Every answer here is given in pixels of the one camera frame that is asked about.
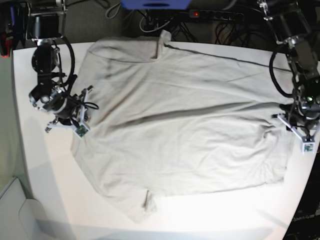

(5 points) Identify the blue box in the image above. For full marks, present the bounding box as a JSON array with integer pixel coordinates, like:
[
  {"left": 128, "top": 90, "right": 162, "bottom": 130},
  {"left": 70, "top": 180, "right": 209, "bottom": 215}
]
[{"left": 120, "top": 0, "right": 191, "bottom": 10}]

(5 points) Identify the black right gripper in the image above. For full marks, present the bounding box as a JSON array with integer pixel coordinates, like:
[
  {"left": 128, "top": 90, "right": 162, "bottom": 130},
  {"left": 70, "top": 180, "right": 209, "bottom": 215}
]
[{"left": 28, "top": 86, "right": 80, "bottom": 123}]

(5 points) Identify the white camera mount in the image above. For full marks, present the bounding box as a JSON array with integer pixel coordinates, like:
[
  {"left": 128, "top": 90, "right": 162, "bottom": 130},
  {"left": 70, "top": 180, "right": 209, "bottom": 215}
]
[{"left": 271, "top": 113, "right": 320, "bottom": 154}]

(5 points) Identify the red black tool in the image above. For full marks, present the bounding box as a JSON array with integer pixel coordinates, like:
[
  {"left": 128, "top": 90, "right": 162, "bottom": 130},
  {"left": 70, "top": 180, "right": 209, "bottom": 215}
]
[{"left": 0, "top": 32, "right": 12, "bottom": 58}]

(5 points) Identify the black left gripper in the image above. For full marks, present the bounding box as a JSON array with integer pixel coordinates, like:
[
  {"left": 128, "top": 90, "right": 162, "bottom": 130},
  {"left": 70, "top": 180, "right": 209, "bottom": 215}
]
[{"left": 292, "top": 94, "right": 320, "bottom": 123}]

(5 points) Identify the beige t-shirt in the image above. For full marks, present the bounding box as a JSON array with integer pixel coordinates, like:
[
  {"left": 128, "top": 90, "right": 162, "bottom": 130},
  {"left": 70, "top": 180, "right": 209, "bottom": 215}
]
[{"left": 71, "top": 31, "right": 294, "bottom": 223}]

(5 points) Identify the black power strip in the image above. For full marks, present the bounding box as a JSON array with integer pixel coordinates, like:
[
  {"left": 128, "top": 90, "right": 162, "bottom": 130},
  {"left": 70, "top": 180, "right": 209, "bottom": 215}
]
[{"left": 188, "top": 9, "right": 245, "bottom": 21}]

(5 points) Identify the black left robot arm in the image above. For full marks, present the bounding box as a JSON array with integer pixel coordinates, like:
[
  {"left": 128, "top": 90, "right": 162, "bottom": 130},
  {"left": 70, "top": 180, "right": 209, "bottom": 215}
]
[{"left": 257, "top": 0, "right": 320, "bottom": 121}]

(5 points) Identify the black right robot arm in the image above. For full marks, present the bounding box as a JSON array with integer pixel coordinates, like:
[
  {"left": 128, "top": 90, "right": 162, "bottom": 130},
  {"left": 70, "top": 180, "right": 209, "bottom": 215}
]
[{"left": 26, "top": 0, "right": 77, "bottom": 126}]

